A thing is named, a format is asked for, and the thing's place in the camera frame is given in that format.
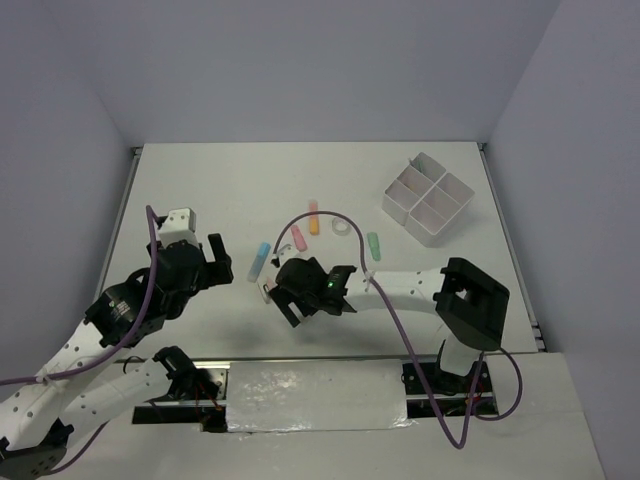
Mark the light blue highlighter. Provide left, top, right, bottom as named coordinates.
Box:
left=247, top=242, right=271, bottom=283

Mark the clear tape roll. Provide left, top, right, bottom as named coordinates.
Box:
left=331, top=216, right=352, bottom=236

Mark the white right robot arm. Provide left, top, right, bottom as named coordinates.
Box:
left=268, top=257, right=510, bottom=391

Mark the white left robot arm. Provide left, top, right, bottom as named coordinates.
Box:
left=1, top=233, right=233, bottom=479

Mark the orange pink highlighter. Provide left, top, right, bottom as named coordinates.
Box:
left=308, top=199, right=320, bottom=236

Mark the silver foil panel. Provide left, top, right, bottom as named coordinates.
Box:
left=226, top=360, right=411, bottom=433

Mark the clear compartment organizer box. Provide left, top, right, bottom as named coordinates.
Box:
left=381, top=152, right=475, bottom=247

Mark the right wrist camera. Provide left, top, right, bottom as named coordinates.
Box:
left=271, top=244, right=299, bottom=268

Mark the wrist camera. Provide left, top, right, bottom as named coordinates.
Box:
left=271, top=244, right=299, bottom=268
left=158, top=208, right=198, bottom=249

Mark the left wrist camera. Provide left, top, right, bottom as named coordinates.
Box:
left=158, top=208, right=198, bottom=249

